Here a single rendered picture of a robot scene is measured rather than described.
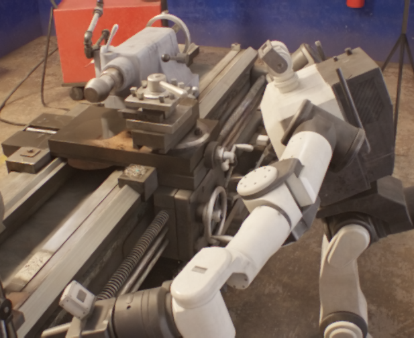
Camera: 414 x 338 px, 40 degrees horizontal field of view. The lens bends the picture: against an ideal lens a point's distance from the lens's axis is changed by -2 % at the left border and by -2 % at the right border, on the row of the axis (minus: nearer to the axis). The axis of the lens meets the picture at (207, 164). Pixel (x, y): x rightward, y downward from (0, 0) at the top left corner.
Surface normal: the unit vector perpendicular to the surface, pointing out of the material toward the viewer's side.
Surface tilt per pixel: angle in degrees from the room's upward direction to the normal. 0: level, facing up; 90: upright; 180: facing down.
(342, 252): 90
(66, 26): 90
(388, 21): 90
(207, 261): 15
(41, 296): 36
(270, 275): 0
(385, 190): 22
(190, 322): 91
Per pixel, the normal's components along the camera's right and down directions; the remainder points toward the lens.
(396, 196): 0.33, -0.78
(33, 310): 0.53, -0.63
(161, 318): 0.53, -0.24
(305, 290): -0.03, -0.87
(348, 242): -0.21, 0.48
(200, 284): -0.29, -0.83
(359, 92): -0.01, 0.41
